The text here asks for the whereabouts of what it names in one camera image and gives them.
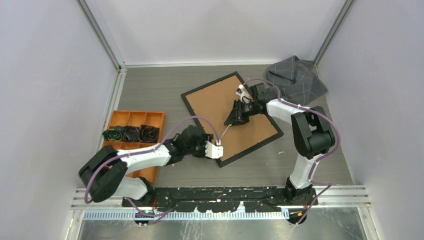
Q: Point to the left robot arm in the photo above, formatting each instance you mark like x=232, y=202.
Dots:
x=105, y=174

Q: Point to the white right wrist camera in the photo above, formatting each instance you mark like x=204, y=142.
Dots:
x=243, y=95

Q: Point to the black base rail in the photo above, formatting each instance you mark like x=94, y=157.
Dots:
x=256, y=199

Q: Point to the black picture frame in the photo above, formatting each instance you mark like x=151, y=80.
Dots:
x=213, y=103

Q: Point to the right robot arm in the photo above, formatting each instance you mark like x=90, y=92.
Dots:
x=312, y=132

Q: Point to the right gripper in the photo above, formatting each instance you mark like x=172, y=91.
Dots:
x=237, y=116

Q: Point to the orange wooden divided tray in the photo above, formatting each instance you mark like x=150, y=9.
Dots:
x=134, y=118

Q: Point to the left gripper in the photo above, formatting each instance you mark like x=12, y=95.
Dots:
x=203, y=137

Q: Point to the yellow handled screwdriver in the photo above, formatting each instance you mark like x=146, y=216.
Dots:
x=224, y=132

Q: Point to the grey checked cloth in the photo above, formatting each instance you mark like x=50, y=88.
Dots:
x=296, y=80

